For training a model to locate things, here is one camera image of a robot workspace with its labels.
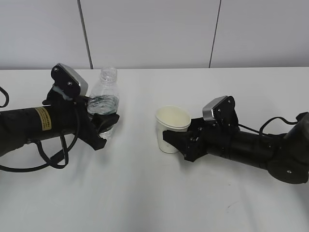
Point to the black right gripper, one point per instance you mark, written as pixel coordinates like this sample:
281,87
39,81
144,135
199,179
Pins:
202,138

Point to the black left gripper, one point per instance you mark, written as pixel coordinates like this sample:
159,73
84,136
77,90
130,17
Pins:
71,117

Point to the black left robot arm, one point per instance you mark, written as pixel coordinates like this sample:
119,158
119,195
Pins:
22,126

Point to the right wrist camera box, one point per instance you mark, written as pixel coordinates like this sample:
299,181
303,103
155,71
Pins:
221,111

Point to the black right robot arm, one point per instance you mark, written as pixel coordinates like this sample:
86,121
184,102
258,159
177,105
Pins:
285,156

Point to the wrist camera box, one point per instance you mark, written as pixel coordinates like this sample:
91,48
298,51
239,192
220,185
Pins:
67,82
221,111

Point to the white paper cup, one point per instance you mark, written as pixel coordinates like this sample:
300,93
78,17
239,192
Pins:
170,118

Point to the clear green-label water bottle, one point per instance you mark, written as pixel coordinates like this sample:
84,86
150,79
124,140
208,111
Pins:
104,97

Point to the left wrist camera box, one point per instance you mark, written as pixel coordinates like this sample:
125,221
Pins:
67,82

